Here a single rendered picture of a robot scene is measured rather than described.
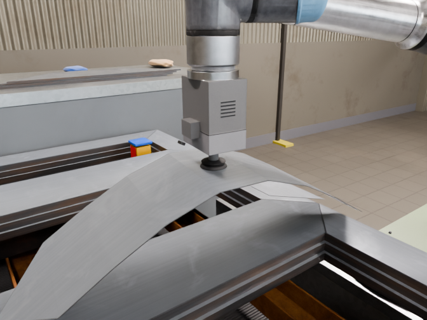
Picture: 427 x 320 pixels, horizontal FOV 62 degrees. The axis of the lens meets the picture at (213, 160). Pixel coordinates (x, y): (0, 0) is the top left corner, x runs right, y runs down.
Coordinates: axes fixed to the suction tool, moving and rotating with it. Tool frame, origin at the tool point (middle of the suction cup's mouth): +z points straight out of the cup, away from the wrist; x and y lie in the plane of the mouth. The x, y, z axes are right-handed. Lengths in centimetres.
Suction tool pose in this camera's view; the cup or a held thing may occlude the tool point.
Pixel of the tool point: (213, 173)
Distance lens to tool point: 56.9
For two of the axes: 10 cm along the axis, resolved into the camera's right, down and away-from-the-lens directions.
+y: 5.0, 3.0, -8.1
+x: 8.7, -1.8, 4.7
